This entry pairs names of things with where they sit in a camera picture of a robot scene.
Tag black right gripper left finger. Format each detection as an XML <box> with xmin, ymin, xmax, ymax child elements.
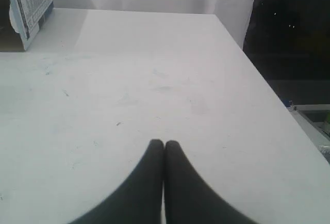
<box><xmin>72</xmin><ymin>139</ymin><xmax>164</xmax><ymax>223</ymax></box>

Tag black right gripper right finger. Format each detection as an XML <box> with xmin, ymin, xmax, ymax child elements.
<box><xmin>164</xmin><ymin>140</ymin><xmax>255</xmax><ymax>223</ymax></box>

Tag printed cardboard box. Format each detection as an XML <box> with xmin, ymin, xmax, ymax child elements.
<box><xmin>1</xmin><ymin>0</ymin><xmax>54</xmax><ymax>52</ymax></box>

